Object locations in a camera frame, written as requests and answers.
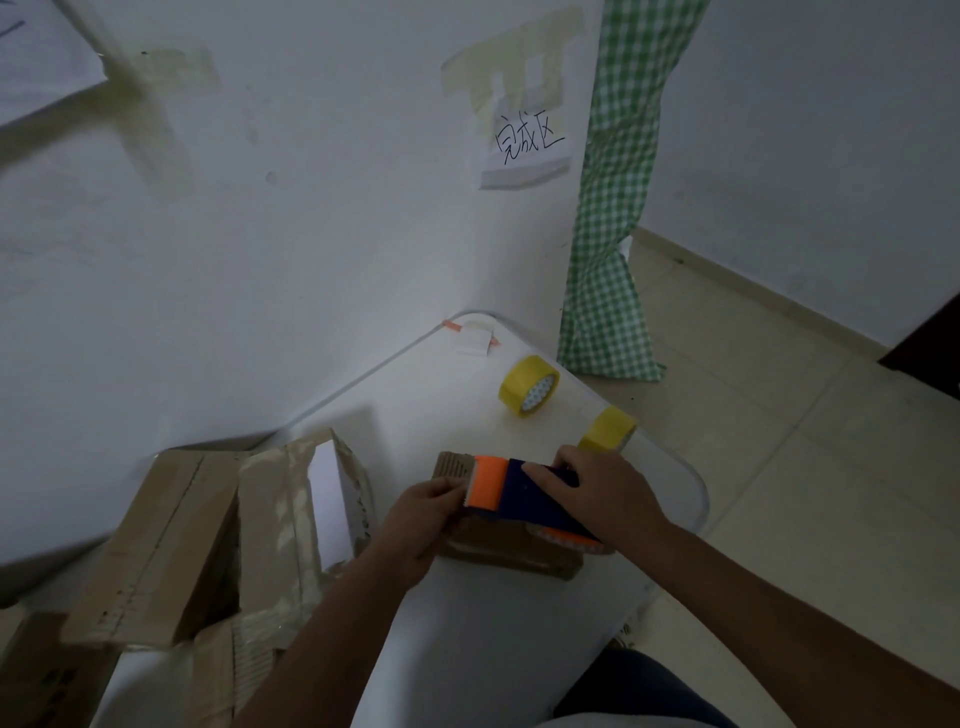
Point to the person's right hand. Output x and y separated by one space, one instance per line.
611 499

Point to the person's left hand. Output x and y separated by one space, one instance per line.
409 525

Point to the person's right fingers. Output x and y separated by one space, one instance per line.
551 475

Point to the person's left fingers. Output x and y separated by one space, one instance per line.
444 491

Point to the orange and blue tape dispenser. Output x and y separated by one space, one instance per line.
499 491

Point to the small brown cardboard box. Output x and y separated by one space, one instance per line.
510 551

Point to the person's right forearm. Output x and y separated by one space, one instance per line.
772 637

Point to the person's left forearm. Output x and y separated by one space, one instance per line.
337 645

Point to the yellow packing tape roll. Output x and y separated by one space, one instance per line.
517 382
606 429

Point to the small white paper slip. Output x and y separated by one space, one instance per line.
474 341

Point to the taped brown cardboard box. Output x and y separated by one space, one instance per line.
277 540

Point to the person's dark blue trouser leg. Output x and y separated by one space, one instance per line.
637 690

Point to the green checked cloth curtain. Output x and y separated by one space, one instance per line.
615 225

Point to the corrugated brown cardboard box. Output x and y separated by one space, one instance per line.
229 671

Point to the long flat brown cardboard box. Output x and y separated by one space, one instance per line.
161 547

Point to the white handwritten paper note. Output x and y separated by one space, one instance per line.
529 146

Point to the yellowish tape strips on note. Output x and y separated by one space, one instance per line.
499 64

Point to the dark brown cardboard box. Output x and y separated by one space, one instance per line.
45 675

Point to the yellowish tape strips on sheet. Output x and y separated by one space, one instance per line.
150 120

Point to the large white paper sheet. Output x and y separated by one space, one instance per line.
41 56

